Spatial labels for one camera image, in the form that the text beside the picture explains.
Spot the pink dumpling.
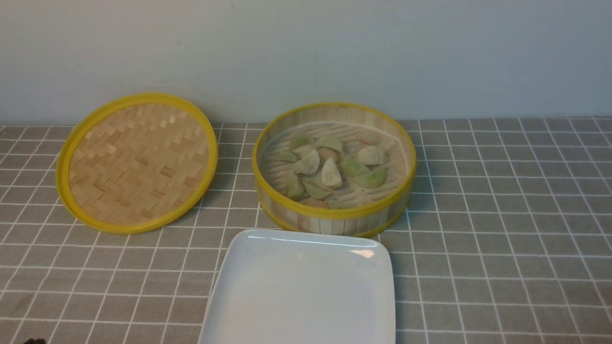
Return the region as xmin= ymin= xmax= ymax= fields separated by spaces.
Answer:
xmin=358 ymin=136 xmax=380 ymax=146
xmin=317 ymin=147 xmax=339 ymax=165

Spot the black object bottom left corner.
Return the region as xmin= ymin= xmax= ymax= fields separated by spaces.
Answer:
xmin=23 ymin=338 xmax=47 ymax=344

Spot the pink dumpling front edge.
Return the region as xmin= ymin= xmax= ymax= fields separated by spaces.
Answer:
xmin=299 ymin=198 xmax=330 ymax=209

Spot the white dumpling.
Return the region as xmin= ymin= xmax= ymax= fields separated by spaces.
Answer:
xmin=356 ymin=145 xmax=387 ymax=165
xmin=320 ymin=157 xmax=343 ymax=188

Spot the small green dumpling far left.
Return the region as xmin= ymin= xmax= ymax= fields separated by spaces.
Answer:
xmin=275 ymin=150 xmax=299 ymax=163

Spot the bamboo steamer lid yellow rim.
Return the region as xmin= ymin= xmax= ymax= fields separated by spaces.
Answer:
xmin=55 ymin=92 xmax=219 ymax=235

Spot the white square ceramic plate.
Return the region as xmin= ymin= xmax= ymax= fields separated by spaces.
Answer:
xmin=199 ymin=229 xmax=396 ymax=344

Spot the bamboo steamer basket yellow rim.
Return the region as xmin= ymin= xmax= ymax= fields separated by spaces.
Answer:
xmin=252 ymin=103 xmax=417 ymax=237

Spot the pink dumpling back right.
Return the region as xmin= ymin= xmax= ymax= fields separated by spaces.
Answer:
xmin=358 ymin=136 xmax=380 ymax=146

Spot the white dumpling right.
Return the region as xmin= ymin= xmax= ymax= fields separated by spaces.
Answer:
xmin=356 ymin=145 xmax=387 ymax=165

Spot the white dumpling centre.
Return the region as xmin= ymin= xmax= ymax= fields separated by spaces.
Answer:
xmin=320 ymin=157 xmax=343 ymax=188

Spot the grey checked tablecloth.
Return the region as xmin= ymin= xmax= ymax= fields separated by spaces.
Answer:
xmin=0 ymin=118 xmax=612 ymax=344

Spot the pale green dumpling centre left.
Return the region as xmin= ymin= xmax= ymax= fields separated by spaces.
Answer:
xmin=292 ymin=150 xmax=320 ymax=175

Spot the pink dumpling centre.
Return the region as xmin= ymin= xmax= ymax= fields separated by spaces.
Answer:
xmin=317 ymin=147 xmax=339 ymax=165

